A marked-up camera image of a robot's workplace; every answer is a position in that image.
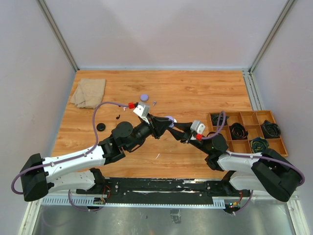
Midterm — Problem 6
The white cable duct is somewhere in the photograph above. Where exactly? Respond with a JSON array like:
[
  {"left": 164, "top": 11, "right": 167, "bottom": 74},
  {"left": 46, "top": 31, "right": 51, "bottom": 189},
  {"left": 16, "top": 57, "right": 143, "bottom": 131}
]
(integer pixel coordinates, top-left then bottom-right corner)
[{"left": 41, "top": 196, "right": 226, "bottom": 209}]

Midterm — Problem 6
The beige folded cloth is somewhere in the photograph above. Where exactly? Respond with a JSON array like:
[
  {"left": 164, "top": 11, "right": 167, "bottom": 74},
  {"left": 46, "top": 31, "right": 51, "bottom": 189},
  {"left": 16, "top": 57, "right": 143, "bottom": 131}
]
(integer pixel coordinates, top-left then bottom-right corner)
[{"left": 70, "top": 78, "right": 106, "bottom": 109}]

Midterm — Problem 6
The black earbud case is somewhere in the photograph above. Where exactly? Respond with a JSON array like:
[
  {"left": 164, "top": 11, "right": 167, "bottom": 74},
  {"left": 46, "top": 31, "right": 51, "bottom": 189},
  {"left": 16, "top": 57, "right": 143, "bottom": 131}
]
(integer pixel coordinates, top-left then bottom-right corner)
[{"left": 96, "top": 123, "right": 106, "bottom": 132}]

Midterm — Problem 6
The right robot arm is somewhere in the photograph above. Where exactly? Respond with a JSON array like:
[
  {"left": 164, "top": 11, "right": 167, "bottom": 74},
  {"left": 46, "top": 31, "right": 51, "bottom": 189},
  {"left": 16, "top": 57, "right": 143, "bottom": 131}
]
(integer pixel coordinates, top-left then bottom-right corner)
[{"left": 168, "top": 120, "right": 305, "bottom": 202}]

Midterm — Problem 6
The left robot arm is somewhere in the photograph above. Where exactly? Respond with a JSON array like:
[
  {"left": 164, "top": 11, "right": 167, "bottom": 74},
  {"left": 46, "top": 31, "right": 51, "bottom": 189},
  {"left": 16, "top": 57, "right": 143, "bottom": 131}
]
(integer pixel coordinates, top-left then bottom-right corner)
[{"left": 20, "top": 115, "right": 174, "bottom": 202}]

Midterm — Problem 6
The purple earbud case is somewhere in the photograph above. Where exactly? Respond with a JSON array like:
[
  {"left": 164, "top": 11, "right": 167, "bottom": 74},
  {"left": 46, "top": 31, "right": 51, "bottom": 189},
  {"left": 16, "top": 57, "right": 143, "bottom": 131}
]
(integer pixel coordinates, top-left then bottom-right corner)
[
  {"left": 140, "top": 94, "right": 149, "bottom": 102},
  {"left": 166, "top": 116, "right": 177, "bottom": 128}
]

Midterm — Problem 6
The black rolled strap right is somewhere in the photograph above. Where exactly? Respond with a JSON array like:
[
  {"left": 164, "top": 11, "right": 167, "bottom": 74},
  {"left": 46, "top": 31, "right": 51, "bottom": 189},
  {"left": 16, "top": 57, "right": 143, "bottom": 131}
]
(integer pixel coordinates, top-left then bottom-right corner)
[{"left": 260, "top": 119, "right": 281, "bottom": 138}]

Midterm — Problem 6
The black rolled strap middle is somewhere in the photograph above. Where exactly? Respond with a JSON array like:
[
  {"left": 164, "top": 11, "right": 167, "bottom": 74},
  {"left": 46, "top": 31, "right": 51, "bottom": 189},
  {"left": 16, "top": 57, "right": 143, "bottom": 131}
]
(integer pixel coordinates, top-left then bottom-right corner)
[{"left": 229, "top": 122, "right": 248, "bottom": 140}]

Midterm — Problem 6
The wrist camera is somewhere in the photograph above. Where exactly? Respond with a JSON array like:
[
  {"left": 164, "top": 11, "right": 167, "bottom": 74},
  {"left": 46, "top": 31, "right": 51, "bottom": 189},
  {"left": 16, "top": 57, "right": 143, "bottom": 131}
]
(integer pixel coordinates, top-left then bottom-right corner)
[
  {"left": 190, "top": 120, "right": 205, "bottom": 135},
  {"left": 133, "top": 102, "right": 150, "bottom": 117}
]

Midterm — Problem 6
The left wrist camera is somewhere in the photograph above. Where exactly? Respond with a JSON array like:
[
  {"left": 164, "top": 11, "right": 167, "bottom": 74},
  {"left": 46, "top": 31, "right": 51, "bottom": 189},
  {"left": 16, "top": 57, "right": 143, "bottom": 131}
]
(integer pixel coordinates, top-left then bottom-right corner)
[{"left": 133, "top": 102, "right": 150, "bottom": 117}]

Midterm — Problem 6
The purple closed earbud case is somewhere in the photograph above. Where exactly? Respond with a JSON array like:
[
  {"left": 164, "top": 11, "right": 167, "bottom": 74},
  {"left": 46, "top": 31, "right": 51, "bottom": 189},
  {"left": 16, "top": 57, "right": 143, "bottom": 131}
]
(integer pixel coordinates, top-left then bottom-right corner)
[{"left": 140, "top": 94, "right": 149, "bottom": 102}]

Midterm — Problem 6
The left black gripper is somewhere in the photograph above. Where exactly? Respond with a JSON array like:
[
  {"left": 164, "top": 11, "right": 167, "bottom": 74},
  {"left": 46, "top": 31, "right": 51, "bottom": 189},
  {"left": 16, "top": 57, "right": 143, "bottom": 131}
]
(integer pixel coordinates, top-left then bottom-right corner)
[{"left": 126, "top": 114, "right": 173, "bottom": 151}]

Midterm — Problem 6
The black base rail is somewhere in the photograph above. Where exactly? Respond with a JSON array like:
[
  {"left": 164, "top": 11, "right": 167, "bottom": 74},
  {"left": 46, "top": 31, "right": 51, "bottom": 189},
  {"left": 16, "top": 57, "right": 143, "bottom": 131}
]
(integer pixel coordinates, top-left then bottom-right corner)
[{"left": 75, "top": 177, "right": 250, "bottom": 204}]

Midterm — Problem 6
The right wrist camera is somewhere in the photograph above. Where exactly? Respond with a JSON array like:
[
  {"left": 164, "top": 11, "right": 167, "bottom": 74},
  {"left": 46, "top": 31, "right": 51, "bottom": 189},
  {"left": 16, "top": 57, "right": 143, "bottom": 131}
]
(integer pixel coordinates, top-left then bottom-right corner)
[{"left": 190, "top": 120, "right": 205, "bottom": 135}]

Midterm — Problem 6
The black rolled strap top-left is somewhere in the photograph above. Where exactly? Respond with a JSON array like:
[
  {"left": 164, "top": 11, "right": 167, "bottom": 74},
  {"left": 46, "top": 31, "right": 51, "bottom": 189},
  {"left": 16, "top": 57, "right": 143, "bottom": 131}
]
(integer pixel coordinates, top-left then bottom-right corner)
[{"left": 210, "top": 113, "right": 230, "bottom": 126}]

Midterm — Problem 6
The wooden compartment tray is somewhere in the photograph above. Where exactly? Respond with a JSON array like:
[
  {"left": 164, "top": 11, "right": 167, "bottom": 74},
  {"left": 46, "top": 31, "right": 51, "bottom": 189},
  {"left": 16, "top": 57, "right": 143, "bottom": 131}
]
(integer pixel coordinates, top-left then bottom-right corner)
[{"left": 220, "top": 110, "right": 288, "bottom": 157}]

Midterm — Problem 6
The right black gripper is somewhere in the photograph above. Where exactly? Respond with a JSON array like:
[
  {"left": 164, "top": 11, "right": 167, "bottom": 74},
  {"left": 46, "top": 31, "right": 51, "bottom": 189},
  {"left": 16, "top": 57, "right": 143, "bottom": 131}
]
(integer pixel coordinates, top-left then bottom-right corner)
[{"left": 168, "top": 122, "right": 211, "bottom": 155}]

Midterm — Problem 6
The blue-green rolled strap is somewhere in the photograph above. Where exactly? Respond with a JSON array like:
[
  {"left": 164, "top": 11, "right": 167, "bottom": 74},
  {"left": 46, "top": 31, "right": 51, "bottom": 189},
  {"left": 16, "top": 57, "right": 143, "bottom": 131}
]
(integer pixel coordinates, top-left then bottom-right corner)
[{"left": 249, "top": 137, "right": 270, "bottom": 152}]

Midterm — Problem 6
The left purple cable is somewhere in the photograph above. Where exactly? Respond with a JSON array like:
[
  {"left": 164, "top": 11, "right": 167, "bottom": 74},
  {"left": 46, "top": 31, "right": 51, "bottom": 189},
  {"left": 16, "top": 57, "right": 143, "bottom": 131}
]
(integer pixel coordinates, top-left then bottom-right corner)
[{"left": 12, "top": 101, "right": 135, "bottom": 195}]

